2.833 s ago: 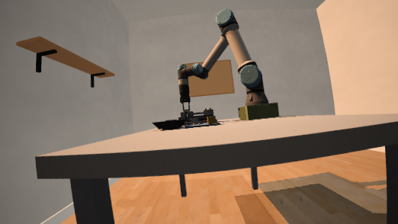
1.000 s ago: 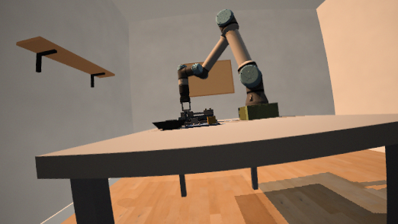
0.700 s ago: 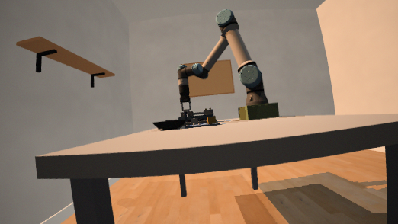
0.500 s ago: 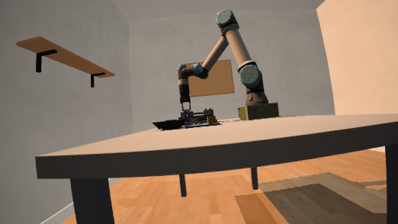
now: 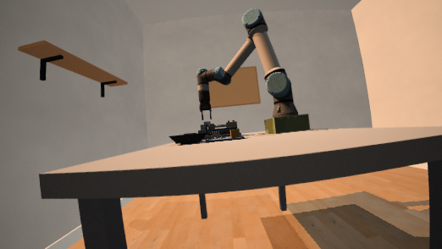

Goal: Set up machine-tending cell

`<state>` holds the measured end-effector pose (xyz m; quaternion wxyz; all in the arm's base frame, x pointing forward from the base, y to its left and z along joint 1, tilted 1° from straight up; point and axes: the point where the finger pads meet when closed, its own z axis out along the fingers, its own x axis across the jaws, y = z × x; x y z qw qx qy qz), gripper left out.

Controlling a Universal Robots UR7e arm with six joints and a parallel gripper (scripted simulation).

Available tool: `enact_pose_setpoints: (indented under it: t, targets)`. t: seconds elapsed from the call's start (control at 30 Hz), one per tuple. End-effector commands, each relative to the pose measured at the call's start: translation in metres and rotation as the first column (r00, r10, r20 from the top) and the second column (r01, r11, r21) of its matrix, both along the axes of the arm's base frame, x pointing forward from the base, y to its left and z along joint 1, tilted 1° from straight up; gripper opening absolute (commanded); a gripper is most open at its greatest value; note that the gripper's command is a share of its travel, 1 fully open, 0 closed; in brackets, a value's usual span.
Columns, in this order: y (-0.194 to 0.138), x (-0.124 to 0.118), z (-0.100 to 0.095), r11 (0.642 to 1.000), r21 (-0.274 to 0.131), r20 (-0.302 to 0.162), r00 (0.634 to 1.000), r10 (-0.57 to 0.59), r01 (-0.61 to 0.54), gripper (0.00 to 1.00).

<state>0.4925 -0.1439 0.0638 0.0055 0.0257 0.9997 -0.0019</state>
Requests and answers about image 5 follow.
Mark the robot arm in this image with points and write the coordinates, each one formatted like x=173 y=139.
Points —
x=277 y=82

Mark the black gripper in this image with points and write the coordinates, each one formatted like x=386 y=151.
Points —
x=204 y=98

